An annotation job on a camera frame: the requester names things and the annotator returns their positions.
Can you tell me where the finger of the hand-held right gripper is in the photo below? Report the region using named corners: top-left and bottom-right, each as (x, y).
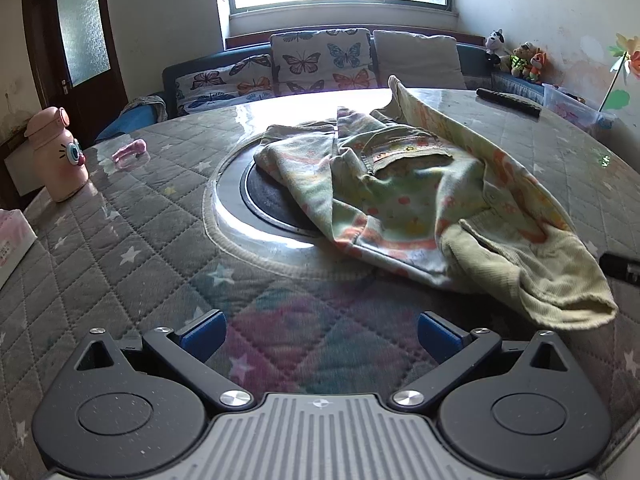
top-left (599, 253), bottom-right (640, 284)

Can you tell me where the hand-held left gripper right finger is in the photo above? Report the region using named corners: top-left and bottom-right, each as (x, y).
top-left (390, 311), bottom-right (572, 411)

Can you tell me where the green patterned children's shirt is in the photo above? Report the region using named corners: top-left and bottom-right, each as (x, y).
top-left (252, 75), bottom-right (618, 331)

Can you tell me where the blue sofa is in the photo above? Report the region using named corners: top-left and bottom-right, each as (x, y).
top-left (95, 35), bottom-right (546, 143)

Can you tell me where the dark wooden glass door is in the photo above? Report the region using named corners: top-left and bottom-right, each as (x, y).
top-left (21, 0), bottom-right (128, 148)

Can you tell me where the black remote control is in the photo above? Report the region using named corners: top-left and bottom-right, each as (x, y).
top-left (476, 88), bottom-right (542, 118)

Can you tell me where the orange fox plush toy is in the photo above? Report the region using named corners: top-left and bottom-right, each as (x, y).
top-left (527, 47), bottom-right (548, 83)

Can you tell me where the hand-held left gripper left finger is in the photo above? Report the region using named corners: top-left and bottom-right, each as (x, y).
top-left (74, 309), bottom-right (256, 411)

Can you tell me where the clear plastic storage box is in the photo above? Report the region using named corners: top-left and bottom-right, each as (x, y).
top-left (542, 82), bottom-right (617, 133)

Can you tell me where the beige cushion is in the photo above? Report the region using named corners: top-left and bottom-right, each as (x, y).
top-left (372, 30), bottom-right (468, 91)

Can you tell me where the pink tissue box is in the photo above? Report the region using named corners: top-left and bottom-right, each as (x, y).
top-left (0, 208), bottom-right (38, 291)

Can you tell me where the bear plush toy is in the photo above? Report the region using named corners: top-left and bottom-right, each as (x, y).
top-left (510, 42), bottom-right (535, 80)

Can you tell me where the blue folded blanket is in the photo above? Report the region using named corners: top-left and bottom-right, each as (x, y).
top-left (95, 105), bottom-right (168, 143)

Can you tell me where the round black hot plate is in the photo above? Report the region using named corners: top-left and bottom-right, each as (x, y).
top-left (240, 157), bottom-right (331, 235)

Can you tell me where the cow plush toy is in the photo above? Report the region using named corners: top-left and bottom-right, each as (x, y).
top-left (484, 29), bottom-right (506, 71)

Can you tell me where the grey crumpled cloth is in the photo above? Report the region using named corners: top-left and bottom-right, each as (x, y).
top-left (120, 95), bottom-right (168, 123)

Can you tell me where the square butterfly print cushion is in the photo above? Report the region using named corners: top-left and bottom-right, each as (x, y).
top-left (270, 28), bottom-right (376, 98)

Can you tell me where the small pink toy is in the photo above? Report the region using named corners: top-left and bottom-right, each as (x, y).
top-left (111, 140), bottom-right (148, 166)

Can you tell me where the pink cartoon water bottle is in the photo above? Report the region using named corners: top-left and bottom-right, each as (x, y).
top-left (25, 106), bottom-right (90, 203)

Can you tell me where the colourful paper pinwheel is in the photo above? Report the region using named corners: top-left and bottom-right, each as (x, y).
top-left (599, 32), bottom-right (640, 113)

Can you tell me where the long butterfly print cushion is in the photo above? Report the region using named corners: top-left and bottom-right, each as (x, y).
top-left (175, 55), bottom-right (276, 117)

